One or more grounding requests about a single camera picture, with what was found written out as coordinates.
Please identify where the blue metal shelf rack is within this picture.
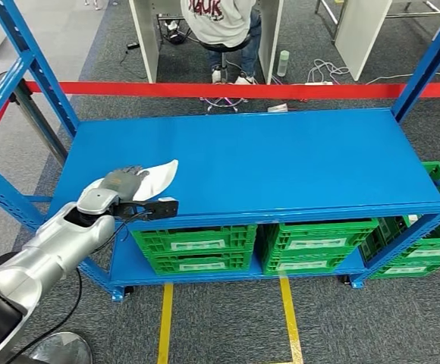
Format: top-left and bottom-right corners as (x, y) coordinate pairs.
(0, 0), (440, 303)

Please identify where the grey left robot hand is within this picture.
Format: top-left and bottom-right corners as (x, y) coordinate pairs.
(99, 165), (150, 202)

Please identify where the grey metal desk frame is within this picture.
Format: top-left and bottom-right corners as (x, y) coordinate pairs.
(314, 0), (440, 26)

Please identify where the white curved plastic part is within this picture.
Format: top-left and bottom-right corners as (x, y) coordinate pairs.
(82, 159), (178, 203)

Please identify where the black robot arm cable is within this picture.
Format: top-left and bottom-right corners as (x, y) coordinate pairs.
(5, 209), (153, 364)

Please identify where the yellow floor tape line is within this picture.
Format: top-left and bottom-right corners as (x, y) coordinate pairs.
(273, 277), (304, 364)

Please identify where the pale green bottle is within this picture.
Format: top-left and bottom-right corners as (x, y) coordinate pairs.
(277, 49), (290, 77)

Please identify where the long white cable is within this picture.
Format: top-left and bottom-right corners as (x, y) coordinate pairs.
(365, 71), (440, 85)

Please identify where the black cable bundle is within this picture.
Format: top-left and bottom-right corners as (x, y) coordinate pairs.
(158, 14), (194, 46)

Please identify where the grey stanchion post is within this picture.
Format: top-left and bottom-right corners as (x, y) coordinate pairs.
(0, 72), (69, 167)

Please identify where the black round stool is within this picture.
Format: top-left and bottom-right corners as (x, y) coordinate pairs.
(199, 35), (251, 114)

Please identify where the seated person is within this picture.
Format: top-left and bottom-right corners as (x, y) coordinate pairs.
(180, 0), (262, 86)

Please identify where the white cable bundle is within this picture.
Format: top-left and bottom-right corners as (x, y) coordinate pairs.
(306, 58), (351, 84)

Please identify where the chrome round base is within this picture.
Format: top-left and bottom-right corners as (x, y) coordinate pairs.
(28, 331), (94, 364)

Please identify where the white desk side panel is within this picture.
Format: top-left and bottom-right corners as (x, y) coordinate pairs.
(129, 0), (162, 84)
(258, 0), (285, 86)

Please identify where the black power adapter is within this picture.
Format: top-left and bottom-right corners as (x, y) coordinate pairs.
(120, 41), (141, 65)

